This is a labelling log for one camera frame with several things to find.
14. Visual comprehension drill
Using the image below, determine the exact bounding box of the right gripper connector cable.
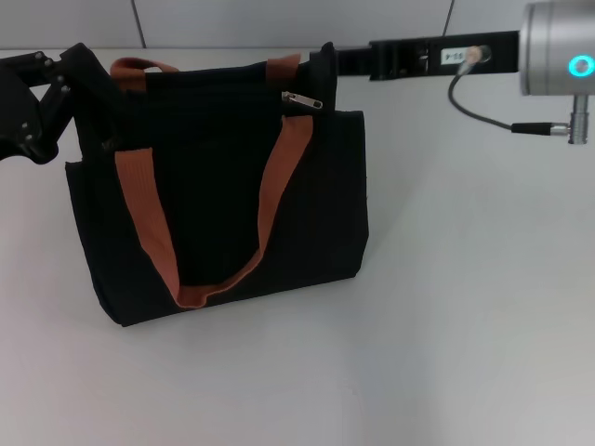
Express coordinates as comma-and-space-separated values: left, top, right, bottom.
448, 45, 572, 137

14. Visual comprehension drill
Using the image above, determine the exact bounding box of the silver zipper pull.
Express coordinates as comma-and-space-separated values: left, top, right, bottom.
282, 90, 324, 111

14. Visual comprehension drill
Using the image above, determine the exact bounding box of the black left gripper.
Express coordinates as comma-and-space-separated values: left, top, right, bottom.
0, 42, 102, 164

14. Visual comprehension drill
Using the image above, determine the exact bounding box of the black bag with orange straps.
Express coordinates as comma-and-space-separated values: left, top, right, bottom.
63, 41, 371, 329

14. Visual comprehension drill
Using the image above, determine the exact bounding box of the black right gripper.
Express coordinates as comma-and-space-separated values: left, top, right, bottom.
309, 30, 525, 84

